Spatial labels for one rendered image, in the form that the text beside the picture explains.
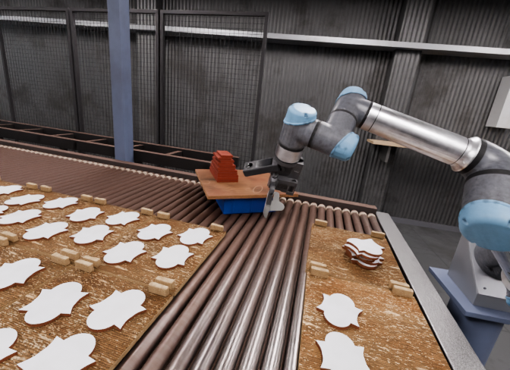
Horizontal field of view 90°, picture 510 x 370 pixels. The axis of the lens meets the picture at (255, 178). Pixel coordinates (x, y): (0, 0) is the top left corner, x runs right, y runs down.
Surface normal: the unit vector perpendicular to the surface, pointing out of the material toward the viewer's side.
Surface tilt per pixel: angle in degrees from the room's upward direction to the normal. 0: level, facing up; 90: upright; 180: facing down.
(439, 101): 90
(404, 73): 90
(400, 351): 0
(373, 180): 90
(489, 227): 127
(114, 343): 0
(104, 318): 0
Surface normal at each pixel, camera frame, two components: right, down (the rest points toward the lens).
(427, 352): 0.11, -0.95
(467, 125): -0.17, 0.25
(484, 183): -0.72, -0.60
